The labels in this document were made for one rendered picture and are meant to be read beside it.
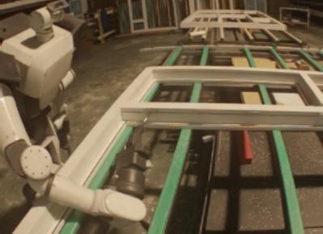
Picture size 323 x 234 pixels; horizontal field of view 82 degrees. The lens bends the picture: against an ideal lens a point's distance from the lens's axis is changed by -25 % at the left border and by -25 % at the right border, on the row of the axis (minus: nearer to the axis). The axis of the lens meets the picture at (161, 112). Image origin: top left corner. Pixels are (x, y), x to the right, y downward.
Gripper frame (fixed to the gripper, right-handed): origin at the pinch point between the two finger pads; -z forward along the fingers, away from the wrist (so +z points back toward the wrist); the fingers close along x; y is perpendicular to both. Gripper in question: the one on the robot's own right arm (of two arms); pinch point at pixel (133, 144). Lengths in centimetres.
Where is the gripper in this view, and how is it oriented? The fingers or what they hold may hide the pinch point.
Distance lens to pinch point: 72.9
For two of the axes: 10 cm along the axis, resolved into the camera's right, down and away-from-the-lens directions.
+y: -6.6, -5.3, -5.2
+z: -0.3, 7.2, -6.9
